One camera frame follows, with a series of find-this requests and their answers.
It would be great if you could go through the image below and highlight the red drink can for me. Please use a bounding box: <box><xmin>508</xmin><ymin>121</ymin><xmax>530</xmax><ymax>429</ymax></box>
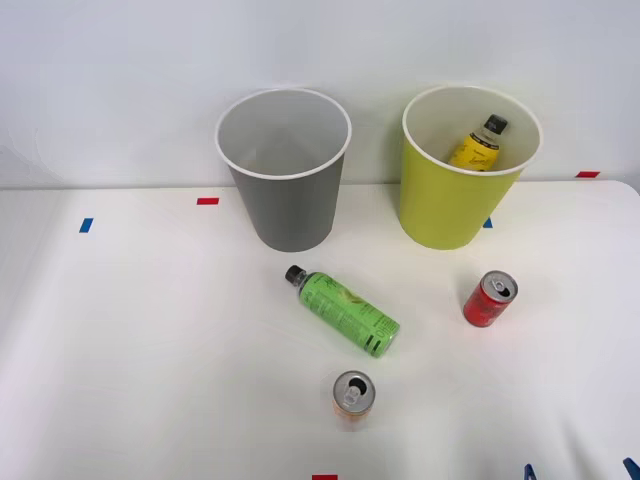
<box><xmin>462</xmin><ymin>269</ymin><xmax>520</xmax><ymax>330</ymax></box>

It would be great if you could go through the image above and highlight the orange drink can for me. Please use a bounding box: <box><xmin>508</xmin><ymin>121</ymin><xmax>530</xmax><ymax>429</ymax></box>
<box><xmin>331</xmin><ymin>369</ymin><xmax>377</xmax><ymax>427</ymax></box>

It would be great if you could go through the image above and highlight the green label plastic bottle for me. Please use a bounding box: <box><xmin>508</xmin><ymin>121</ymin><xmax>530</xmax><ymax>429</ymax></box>
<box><xmin>284</xmin><ymin>264</ymin><xmax>402</xmax><ymax>360</ymax></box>

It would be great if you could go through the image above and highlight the yellow-green plastic waste bin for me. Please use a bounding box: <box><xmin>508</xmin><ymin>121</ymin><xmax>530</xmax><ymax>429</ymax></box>
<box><xmin>399</xmin><ymin>84</ymin><xmax>544</xmax><ymax>251</ymax></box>

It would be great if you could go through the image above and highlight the yellow label plastic bottle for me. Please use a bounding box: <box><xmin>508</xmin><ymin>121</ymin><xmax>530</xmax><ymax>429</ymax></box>
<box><xmin>446</xmin><ymin>113</ymin><xmax>510</xmax><ymax>173</ymax></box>

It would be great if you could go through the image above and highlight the grey plastic waste bin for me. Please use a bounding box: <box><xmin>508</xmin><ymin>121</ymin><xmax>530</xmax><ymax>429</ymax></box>
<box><xmin>215</xmin><ymin>87</ymin><xmax>353</xmax><ymax>253</ymax></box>

